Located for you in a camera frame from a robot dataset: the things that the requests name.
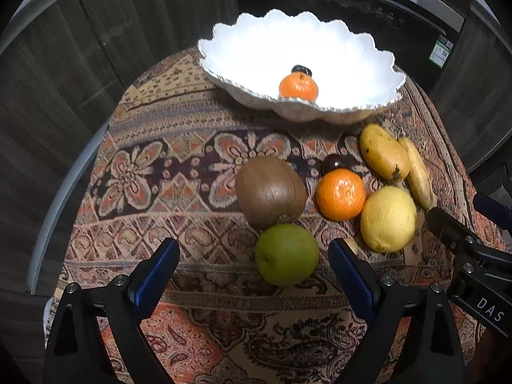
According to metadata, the orange tangerine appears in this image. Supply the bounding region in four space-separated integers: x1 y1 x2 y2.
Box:
279 71 319 101
316 168 366 221

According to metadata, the brown kiwi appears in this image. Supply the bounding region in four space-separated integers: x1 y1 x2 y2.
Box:
235 156 308 229

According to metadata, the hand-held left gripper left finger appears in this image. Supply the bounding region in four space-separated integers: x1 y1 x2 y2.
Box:
43 237 180 384

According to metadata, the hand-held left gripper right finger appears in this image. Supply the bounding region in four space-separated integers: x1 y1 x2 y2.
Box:
327 237 469 384

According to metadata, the green white label sticker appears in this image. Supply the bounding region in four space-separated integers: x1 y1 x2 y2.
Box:
430 34 454 67

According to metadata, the green apple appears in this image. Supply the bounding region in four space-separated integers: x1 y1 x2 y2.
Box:
255 224 321 287

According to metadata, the dark wood cabinet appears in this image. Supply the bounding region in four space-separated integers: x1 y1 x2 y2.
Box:
0 0 241 297
430 2 512 172

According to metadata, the short yellow banana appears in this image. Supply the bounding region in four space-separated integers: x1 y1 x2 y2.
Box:
398 137 436 210

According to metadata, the yellow mango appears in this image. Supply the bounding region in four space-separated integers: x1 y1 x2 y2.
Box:
359 123 411 180

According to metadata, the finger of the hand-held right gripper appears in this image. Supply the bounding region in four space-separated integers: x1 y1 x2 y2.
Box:
425 207 512 283
473 193 512 235

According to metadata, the white scalloped bowl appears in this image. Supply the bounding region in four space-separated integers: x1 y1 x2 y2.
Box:
197 10 406 124

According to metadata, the round yellow fruit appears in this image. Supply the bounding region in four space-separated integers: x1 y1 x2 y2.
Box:
360 186 418 253

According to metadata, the patterned tablecloth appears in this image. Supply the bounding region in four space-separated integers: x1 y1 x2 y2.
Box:
44 46 507 384

